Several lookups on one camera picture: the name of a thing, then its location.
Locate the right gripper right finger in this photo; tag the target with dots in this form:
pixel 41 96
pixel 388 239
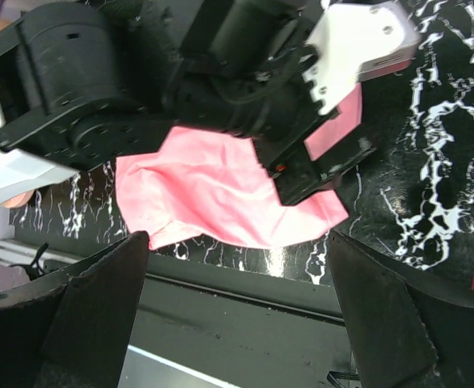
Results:
pixel 407 328

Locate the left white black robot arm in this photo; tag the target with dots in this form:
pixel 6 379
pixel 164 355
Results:
pixel 83 84

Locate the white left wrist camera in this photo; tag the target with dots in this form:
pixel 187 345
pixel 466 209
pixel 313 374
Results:
pixel 355 43

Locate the light pink t-shirt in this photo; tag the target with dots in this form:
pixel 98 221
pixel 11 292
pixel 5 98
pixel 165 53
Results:
pixel 209 183

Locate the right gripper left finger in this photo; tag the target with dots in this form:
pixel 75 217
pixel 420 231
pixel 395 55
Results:
pixel 71 328

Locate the black marble pattern mat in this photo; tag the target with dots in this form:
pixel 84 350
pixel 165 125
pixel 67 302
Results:
pixel 413 200

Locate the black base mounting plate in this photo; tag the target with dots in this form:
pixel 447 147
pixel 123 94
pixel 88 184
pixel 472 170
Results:
pixel 198 325

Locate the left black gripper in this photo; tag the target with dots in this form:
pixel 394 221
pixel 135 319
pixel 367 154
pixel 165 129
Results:
pixel 247 68

